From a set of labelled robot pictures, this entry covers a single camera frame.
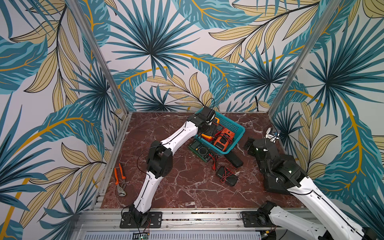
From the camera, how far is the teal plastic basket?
0.86 meters

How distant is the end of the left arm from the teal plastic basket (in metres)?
0.06

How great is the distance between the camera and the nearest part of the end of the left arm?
2.24 ft
